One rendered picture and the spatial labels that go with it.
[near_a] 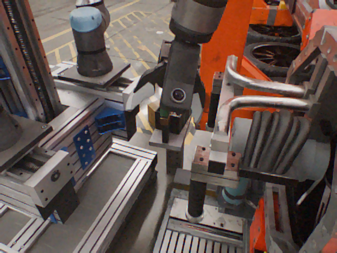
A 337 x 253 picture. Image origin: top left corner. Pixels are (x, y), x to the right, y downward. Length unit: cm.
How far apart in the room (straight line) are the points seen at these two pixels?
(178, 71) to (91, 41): 68
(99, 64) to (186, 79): 71
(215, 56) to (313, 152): 55
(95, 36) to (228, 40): 50
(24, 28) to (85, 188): 83
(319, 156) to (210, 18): 40
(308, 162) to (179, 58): 38
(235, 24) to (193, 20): 60
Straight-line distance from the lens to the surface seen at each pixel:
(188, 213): 60
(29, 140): 79
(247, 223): 136
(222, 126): 43
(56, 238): 130
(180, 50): 39
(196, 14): 37
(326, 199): 74
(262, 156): 42
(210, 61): 102
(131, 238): 145
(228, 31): 97
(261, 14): 295
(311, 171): 65
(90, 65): 105
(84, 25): 101
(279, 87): 60
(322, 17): 76
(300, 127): 43
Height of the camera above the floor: 127
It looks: 38 degrees down
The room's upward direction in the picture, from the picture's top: straight up
